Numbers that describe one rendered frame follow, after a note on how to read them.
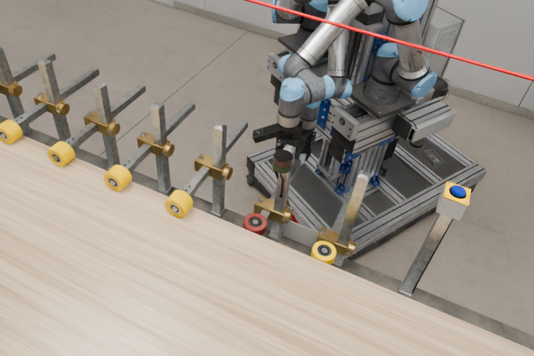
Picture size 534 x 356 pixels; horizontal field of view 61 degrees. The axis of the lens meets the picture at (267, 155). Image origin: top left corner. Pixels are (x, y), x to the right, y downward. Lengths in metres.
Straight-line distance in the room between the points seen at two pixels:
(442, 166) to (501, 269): 0.69
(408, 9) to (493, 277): 1.84
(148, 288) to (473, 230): 2.19
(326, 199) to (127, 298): 1.51
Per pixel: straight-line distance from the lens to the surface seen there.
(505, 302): 2.88
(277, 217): 1.66
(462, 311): 1.82
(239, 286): 1.43
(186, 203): 1.54
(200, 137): 3.28
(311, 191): 2.67
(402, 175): 2.94
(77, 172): 1.79
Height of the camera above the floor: 2.12
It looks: 42 degrees down
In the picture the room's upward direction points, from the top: 7 degrees clockwise
